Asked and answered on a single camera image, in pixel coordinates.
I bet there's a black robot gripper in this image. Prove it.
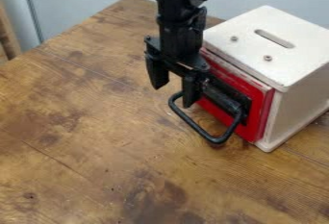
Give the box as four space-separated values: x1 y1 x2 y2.
145 8 210 109

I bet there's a black metal drawer handle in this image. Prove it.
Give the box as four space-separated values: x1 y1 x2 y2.
169 83 246 147

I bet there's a red drawer front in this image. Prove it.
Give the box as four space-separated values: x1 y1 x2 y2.
201 48 276 143

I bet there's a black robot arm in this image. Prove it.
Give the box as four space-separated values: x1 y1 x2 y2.
145 0 210 108

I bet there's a white wooden box cabinet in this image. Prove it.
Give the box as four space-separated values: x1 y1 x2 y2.
205 6 329 152

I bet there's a wooden post at left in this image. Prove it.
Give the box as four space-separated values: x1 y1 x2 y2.
0 0 22 63

